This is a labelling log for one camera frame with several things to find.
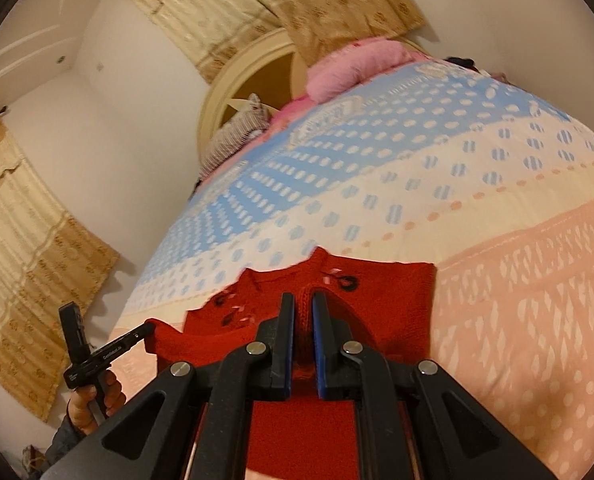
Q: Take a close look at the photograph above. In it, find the polka dot bed cover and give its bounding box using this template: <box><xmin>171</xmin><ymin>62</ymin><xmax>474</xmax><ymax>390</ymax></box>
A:
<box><xmin>110</xmin><ymin>57</ymin><xmax>594</xmax><ymax>480</ymax></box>

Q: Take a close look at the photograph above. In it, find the beige floral side curtain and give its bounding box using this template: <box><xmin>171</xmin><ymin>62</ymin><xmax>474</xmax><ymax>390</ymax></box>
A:
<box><xmin>0</xmin><ymin>115</ymin><xmax>121</xmax><ymax>424</ymax></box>

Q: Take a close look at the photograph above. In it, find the cream wooden headboard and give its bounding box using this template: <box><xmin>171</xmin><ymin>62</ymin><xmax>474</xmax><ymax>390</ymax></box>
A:
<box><xmin>197</xmin><ymin>27</ymin><xmax>314</xmax><ymax>162</ymax></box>

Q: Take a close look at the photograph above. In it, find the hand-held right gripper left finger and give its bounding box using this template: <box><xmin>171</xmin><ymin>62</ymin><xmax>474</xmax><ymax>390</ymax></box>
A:
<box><xmin>40</xmin><ymin>292</ymin><xmax>297</xmax><ymax>480</ymax></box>

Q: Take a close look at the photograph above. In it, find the striped pillow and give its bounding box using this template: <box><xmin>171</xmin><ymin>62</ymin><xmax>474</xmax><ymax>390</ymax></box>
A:
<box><xmin>199</xmin><ymin>94</ymin><xmax>273</xmax><ymax>179</ymax></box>

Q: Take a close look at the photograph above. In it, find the beige floral curtain panel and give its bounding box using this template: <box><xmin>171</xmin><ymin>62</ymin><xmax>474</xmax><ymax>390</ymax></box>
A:
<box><xmin>214</xmin><ymin>0</ymin><xmax>428</xmax><ymax>64</ymax></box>
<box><xmin>114</xmin><ymin>0</ymin><xmax>289</xmax><ymax>84</ymax></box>

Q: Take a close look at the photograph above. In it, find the person's left forearm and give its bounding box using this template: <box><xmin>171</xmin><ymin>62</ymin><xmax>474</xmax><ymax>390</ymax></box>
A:
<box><xmin>41</xmin><ymin>412</ymin><xmax>97</xmax><ymax>477</ymax></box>

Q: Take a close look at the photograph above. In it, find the person's left hand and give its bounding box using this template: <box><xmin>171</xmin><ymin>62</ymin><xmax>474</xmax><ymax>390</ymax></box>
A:
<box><xmin>68</xmin><ymin>367</ymin><xmax>127</xmax><ymax>437</ymax></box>

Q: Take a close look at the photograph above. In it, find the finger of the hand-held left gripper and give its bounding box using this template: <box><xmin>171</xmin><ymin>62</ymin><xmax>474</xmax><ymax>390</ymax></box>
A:
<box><xmin>58</xmin><ymin>302</ymin><xmax>90</xmax><ymax>363</ymax></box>
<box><xmin>90</xmin><ymin>322</ymin><xmax>157</xmax><ymax>362</ymax></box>

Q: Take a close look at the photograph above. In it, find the red knitted sweater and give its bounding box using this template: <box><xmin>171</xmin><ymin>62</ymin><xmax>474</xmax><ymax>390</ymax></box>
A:
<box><xmin>144</xmin><ymin>246</ymin><xmax>438</xmax><ymax>480</ymax></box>

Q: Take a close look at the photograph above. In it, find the pink pillow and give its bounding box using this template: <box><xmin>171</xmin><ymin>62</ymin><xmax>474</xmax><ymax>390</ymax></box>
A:
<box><xmin>304</xmin><ymin>37</ymin><xmax>424</xmax><ymax>104</ymax></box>

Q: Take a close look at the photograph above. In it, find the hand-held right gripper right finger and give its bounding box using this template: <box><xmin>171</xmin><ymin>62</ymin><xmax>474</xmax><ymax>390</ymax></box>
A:
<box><xmin>311</xmin><ymin>291</ymin><xmax>560</xmax><ymax>480</ymax></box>

